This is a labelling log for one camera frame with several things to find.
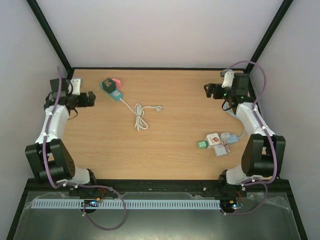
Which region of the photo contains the dark green cube socket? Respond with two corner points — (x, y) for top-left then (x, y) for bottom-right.
(100, 78), (116, 94)

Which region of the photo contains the teal power strip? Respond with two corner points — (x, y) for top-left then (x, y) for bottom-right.
(100, 78), (123, 102)

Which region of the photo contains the pink plug adapter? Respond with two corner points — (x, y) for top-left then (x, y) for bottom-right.
(111, 78), (122, 89)

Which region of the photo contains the white power cord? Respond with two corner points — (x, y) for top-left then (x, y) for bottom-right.
(119, 97), (164, 131)

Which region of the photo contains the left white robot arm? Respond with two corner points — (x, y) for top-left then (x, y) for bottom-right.
(25, 91), (97, 188)

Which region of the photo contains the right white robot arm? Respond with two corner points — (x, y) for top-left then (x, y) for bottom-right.
(204, 83), (286, 197)

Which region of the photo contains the white cube socket adapter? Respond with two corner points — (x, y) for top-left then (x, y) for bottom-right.
(205, 133), (221, 149)

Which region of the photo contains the light green cube plug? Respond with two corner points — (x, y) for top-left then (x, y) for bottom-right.
(197, 140), (209, 149)

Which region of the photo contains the light blue power strip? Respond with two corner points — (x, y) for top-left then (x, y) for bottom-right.
(220, 132), (239, 144)

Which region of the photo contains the grey white flat adapter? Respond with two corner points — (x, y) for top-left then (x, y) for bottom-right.
(213, 144), (230, 157)

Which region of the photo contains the light blue cable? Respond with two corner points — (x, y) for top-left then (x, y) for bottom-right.
(222, 102), (247, 140)

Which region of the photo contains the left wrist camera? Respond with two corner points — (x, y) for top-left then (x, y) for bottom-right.
(70, 78), (82, 96)

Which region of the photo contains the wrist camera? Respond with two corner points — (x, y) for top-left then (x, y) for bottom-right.
(70, 78), (82, 96)
(220, 70), (235, 88)

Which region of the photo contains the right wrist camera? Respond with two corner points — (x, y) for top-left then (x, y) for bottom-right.
(220, 70), (235, 88)

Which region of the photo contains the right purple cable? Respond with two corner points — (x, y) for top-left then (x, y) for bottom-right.
(219, 60), (279, 216)

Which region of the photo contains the purple cable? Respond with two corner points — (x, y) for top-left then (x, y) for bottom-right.
(219, 60), (279, 216)
(41, 65), (127, 231)

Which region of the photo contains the black aluminium frame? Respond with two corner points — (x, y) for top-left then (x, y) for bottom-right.
(7, 0), (308, 240)

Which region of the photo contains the slotted cable duct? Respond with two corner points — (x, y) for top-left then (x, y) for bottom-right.
(31, 199), (221, 210)

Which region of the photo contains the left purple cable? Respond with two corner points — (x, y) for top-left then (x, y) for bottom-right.
(41, 65), (127, 231)

